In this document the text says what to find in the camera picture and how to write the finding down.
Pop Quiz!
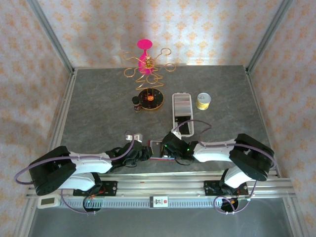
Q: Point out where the red card holder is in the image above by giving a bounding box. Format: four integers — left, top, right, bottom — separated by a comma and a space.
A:
147, 139, 173, 161

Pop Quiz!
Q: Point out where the white perforated card tray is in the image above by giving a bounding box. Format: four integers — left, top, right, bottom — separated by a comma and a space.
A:
171, 92, 196, 138

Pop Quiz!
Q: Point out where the stack of silver cards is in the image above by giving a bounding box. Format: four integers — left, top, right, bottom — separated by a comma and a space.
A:
174, 95, 192, 117

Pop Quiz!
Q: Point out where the white label tag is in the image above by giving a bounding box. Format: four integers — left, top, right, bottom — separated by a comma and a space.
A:
149, 196, 170, 209

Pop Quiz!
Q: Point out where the small dark bottle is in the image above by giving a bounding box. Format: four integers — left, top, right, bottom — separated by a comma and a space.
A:
131, 96, 142, 113

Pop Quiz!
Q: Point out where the yellow tin can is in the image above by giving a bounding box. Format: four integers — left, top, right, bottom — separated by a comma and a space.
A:
196, 92, 212, 111

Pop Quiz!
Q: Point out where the white digital thermometer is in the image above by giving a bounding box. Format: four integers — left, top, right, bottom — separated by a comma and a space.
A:
37, 194, 61, 210

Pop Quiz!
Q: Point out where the pink wine glass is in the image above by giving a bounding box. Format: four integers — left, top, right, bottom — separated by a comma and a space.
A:
137, 39, 153, 75

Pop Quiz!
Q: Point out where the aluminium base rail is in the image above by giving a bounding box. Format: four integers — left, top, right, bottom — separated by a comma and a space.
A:
27, 169, 296, 198

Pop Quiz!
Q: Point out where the gold wire glass rack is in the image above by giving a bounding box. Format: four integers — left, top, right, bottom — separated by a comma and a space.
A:
122, 48, 176, 112

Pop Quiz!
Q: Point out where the grey slotted cable duct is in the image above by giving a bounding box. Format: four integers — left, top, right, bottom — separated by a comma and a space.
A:
59, 197, 250, 209

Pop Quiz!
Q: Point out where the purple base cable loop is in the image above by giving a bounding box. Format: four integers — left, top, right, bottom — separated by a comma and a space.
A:
60, 190, 99, 216
213, 190, 255, 215

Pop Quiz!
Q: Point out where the aluminium table edge rail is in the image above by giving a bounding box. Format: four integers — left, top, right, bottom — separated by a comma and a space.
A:
14, 69, 79, 237
245, 68, 304, 237

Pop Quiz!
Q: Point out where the aluminium frame post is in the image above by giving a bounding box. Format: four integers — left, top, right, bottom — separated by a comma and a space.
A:
26, 0, 76, 75
245, 0, 296, 75

